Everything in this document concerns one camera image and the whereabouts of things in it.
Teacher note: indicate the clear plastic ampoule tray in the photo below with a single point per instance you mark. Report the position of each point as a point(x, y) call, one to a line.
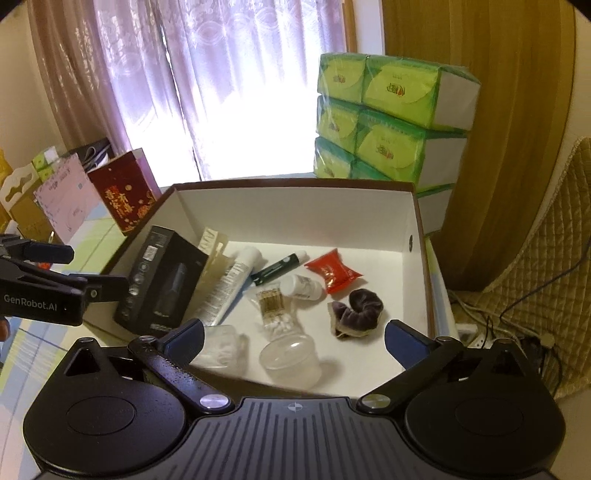
point(213, 267)

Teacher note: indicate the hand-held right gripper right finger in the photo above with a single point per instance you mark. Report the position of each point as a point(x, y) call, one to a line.
point(406, 344)

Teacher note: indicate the red snack packet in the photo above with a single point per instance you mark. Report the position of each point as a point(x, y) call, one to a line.
point(333, 271)

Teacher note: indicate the white power strip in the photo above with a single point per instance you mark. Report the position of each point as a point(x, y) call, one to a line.
point(468, 334)

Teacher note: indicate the sheer pink curtain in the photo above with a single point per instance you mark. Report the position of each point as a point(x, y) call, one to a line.
point(221, 83)

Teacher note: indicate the small white bottle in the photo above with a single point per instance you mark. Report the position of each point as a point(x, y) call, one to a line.
point(302, 287)

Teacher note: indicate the golden brown curtain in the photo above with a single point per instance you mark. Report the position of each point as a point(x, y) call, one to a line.
point(480, 69)

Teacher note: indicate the white paper bags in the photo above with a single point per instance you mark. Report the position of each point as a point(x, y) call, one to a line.
point(92, 153)

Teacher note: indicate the brown patterned curtain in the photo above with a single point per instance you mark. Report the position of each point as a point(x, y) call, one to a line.
point(69, 69)

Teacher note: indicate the plain brown carton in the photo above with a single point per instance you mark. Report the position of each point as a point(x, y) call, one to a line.
point(30, 217)

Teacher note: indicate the black product box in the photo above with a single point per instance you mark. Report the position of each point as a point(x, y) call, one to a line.
point(159, 281)

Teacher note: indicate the desktop with checked tablecloth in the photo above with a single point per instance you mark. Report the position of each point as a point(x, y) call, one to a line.
point(27, 353)

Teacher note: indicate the clear bag of cotton pads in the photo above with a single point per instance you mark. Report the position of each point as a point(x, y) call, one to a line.
point(221, 346)

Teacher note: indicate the brown velvet scrunchie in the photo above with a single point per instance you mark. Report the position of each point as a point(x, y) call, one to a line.
point(360, 316)

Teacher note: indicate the stack of green tissue packs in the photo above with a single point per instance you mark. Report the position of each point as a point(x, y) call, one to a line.
point(397, 120)

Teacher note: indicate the red gift bag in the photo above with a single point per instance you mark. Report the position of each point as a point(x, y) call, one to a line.
point(122, 194)

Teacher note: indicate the brown cardboard box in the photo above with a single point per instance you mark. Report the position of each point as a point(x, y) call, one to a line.
point(323, 221)

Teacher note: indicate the person's left hand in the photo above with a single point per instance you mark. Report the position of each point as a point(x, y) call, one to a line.
point(2, 330)

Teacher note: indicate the green lip gel tube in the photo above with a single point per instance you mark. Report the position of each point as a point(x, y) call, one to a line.
point(274, 270)

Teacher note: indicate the small green tissue packs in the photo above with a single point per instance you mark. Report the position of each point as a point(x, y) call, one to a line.
point(46, 161)

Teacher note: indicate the cotton swab packet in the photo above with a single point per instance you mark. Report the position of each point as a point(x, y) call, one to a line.
point(276, 311)

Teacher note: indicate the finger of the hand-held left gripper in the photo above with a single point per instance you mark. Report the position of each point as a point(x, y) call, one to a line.
point(108, 285)
point(48, 254)

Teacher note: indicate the white tube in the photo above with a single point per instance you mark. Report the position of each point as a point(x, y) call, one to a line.
point(231, 281)

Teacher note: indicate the chair with quilted cover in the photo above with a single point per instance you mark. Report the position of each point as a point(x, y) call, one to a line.
point(545, 258)

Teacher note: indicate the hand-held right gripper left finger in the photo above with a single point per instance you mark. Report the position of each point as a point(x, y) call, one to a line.
point(187, 341)

